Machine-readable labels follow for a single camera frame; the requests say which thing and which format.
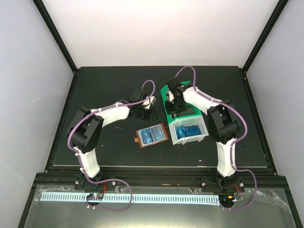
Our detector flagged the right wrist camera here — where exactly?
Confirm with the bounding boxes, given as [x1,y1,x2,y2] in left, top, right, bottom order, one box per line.
[166,90,174,102]

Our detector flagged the green middle bin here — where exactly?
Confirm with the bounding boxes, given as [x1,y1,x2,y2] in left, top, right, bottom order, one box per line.
[164,101,201,124]

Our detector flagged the right black frame post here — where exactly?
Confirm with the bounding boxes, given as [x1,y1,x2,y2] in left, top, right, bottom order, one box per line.
[241,0,290,72]

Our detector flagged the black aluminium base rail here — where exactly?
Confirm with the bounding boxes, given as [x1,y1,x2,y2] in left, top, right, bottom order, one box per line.
[31,171,290,194]

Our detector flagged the circuit board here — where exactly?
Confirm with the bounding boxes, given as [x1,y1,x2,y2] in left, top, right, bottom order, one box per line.
[86,193,104,200]
[222,195,243,203]

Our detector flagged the brown leather card holder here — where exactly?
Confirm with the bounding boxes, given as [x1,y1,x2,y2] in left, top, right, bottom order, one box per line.
[134,123,169,148]

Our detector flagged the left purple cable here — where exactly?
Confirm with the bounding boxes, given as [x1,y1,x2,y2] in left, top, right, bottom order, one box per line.
[67,80,157,183]

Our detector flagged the left circuit board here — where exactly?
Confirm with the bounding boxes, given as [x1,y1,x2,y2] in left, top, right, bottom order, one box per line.
[86,193,104,200]

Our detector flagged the white slotted cable duct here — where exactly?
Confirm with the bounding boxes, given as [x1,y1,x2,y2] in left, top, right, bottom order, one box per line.
[40,192,219,206]

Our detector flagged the black cards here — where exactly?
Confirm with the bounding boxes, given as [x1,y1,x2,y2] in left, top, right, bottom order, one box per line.
[171,106,195,119]

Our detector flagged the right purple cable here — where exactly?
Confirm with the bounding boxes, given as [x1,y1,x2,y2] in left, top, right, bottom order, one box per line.
[174,66,257,188]

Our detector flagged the left black frame post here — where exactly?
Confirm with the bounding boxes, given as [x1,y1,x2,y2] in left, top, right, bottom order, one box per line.
[33,0,78,73]

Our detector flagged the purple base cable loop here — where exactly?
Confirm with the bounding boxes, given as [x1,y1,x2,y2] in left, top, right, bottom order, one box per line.
[85,178,133,212]

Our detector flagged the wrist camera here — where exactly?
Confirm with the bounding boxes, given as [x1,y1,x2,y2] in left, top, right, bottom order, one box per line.
[143,96,156,110]
[166,90,174,102]

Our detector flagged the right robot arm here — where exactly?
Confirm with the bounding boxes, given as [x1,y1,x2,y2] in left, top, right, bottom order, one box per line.
[164,77,243,191]

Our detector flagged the blue cards stack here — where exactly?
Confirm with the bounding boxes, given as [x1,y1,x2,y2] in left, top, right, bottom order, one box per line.
[175,125,201,139]

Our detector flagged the white bin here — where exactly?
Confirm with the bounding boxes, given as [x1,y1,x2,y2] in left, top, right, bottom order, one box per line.
[169,115,209,145]

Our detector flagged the right circuit board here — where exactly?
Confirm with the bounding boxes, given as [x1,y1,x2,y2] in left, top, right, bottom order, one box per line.
[222,195,243,203]

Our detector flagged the green bin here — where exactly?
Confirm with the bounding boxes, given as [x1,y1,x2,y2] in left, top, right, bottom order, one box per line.
[164,101,201,124]
[161,81,191,102]

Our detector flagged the black frame post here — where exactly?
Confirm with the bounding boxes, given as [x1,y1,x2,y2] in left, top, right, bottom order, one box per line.
[33,0,78,73]
[241,0,290,72]

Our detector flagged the green upper bin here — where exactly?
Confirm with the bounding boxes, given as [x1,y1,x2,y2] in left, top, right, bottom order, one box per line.
[161,81,191,102]

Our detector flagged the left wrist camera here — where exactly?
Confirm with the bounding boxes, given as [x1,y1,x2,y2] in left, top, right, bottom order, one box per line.
[143,96,156,110]

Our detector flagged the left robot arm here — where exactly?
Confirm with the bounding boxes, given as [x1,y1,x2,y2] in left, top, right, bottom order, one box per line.
[67,89,156,190]

